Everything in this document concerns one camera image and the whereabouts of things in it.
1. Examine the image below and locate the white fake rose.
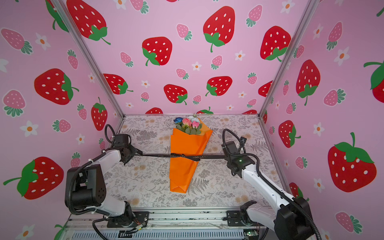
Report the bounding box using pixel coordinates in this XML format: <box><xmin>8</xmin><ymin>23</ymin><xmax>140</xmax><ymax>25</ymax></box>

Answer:
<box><xmin>188</xmin><ymin>116</ymin><xmax>200</xmax><ymax>123</ymax></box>

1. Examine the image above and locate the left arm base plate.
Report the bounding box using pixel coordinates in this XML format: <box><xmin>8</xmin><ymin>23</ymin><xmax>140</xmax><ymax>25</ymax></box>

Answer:
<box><xmin>107</xmin><ymin>211</ymin><xmax>150</xmax><ymax>229</ymax></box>

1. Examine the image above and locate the blue fake rose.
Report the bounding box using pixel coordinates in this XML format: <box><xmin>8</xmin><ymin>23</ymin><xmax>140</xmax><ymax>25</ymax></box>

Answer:
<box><xmin>174</xmin><ymin>117</ymin><xmax>183</xmax><ymax>124</ymax></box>

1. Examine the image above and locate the black ribbon strap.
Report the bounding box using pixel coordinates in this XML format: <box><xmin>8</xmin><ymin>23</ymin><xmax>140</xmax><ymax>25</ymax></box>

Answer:
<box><xmin>136</xmin><ymin>152</ymin><xmax>226</xmax><ymax>162</ymax></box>

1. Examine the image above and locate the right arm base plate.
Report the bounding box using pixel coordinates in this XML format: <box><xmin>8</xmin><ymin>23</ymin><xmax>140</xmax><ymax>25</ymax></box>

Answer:
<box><xmin>222</xmin><ymin>211</ymin><xmax>257</xmax><ymax>227</ymax></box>

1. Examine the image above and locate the left corner aluminium post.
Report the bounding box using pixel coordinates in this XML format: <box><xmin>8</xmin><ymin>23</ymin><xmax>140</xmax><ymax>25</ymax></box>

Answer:
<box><xmin>52</xmin><ymin>0</ymin><xmax>125</xmax><ymax>119</ymax></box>

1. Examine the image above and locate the right corner aluminium post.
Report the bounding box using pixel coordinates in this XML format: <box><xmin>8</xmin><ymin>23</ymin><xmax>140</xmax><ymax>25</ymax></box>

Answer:
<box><xmin>258</xmin><ymin>0</ymin><xmax>320</xmax><ymax>118</ymax></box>

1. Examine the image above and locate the orange wrapping paper sheet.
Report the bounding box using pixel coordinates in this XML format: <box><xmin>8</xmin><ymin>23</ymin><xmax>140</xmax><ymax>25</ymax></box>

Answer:
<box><xmin>170</xmin><ymin>118</ymin><xmax>213</xmax><ymax>194</ymax></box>

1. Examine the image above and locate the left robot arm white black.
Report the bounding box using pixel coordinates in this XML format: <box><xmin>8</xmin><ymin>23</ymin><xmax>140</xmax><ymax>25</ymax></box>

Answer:
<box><xmin>65</xmin><ymin>134</ymin><xmax>140</xmax><ymax>227</ymax></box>

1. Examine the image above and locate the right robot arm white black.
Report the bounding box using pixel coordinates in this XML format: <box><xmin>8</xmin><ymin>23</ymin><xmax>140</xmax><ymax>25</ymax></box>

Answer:
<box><xmin>222</xmin><ymin>141</ymin><xmax>322</xmax><ymax>240</ymax></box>

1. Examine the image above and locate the corner aluminium post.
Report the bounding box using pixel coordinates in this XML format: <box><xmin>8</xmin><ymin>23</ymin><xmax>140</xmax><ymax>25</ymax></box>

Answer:
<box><xmin>52</xmin><ymin>0</ymin><xmax>125</xmax><ymax>119</ymax></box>
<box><xmin>258</xmin><ymin>0</ymin><xmax>320</xmax><ymax>118</ymax></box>

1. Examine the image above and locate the pink fake rose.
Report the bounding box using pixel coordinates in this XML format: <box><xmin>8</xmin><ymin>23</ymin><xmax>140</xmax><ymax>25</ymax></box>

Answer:
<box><xmin>189</xmin><ymin>121</ymin><xmax>203</xmax><ymax>135</ymax></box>
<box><xmin>175</xmin><ymin>118</ymin><xmax>191</xmax><ymax>134</ymax></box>

